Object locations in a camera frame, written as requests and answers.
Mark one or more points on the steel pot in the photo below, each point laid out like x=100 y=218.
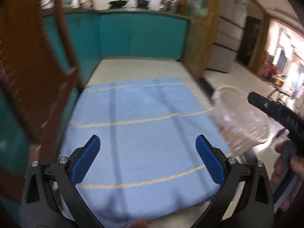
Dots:
x=172 y=6

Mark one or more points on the wooden stool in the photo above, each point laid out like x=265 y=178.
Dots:
x=276 y=94

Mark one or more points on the black wok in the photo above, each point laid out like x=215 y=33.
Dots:
x=117 y=4

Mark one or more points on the silver refrigerator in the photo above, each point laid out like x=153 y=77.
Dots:
x=230 y=28

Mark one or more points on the white lattice trash basket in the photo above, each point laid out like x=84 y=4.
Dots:
x=242 y=125

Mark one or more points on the steel pot lid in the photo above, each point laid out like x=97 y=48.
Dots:
x=162 y=5

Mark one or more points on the black cooking pot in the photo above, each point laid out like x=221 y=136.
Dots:
x=142 y=4

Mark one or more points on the blue striped table cloth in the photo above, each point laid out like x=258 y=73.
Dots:
x=148 y=165

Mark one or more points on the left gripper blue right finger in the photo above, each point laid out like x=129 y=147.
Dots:
x=213 y=158

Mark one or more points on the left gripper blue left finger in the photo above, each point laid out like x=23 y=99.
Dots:
x=82 y=158

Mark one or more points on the carved brown wooden chair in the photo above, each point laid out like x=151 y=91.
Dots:
x=34 y=90

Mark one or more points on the person's right hand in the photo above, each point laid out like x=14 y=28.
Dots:
x=287 y=177

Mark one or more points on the wood framed glass door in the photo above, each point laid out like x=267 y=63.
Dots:
x=203 y=16

